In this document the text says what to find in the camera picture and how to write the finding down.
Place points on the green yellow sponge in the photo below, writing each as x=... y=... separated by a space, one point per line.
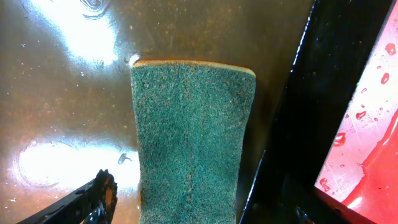
x=190 y=118

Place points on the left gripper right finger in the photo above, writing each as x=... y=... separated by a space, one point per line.
x=273 y=196

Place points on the red plastic tray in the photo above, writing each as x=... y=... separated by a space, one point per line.
x=361 y=168

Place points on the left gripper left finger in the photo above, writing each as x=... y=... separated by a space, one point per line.
x=95 y=202

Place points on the black water basin tray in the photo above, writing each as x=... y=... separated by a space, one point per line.
x=66 y=104

